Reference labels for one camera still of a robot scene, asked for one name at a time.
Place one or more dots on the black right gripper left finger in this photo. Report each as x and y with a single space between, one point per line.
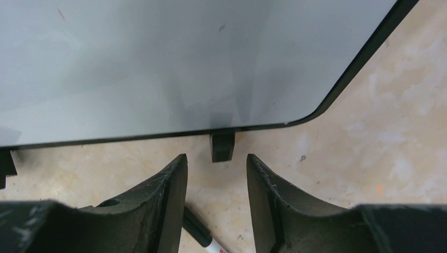
146 218

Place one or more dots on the white board with black frame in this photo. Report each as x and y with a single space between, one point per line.
82 72

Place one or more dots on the black and white marker pen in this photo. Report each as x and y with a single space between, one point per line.
194 226

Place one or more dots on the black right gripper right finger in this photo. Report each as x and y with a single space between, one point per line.
288 219

